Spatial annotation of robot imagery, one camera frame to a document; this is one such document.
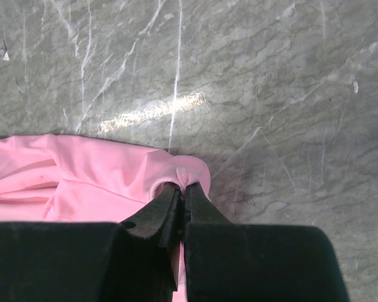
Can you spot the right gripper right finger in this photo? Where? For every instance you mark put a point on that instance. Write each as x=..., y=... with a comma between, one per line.
x=200, y=217

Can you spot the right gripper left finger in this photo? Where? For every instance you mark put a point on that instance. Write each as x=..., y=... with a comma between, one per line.
x=154, y=240

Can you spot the pink t shirt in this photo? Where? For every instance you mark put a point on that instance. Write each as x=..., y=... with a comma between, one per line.
x=62, y=199

